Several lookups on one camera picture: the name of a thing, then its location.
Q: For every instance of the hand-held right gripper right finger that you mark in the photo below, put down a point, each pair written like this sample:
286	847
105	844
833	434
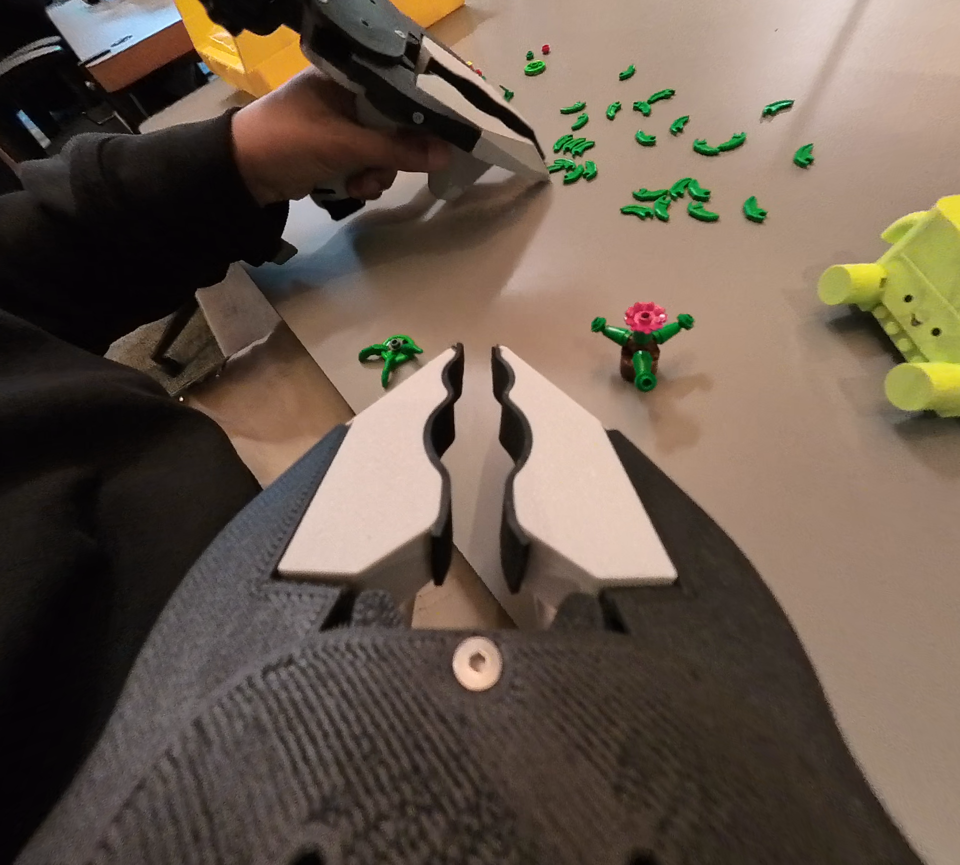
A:
592	505

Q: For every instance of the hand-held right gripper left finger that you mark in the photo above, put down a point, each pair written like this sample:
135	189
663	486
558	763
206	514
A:
360	505

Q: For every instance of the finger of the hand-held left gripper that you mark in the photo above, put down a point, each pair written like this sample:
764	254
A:
514	156
450	66

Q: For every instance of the green wheel stem piece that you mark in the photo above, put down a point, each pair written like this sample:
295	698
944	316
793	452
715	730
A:
391	347

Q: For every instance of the person's left forearm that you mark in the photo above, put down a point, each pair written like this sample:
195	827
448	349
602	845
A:
150	205

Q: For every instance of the person's left hand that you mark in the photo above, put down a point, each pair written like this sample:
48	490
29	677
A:
300	137

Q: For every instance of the pile of small flower pieces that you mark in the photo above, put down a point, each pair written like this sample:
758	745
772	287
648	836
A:
507	92

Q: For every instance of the small brick flower plant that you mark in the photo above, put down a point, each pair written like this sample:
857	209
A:
637	355

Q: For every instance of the scattered green leaf pieces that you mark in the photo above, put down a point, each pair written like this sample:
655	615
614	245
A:
705	212

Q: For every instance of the person's black jacket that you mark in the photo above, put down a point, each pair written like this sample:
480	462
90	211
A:
75	505

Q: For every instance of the lime green toy pot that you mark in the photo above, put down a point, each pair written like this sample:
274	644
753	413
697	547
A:
922	280

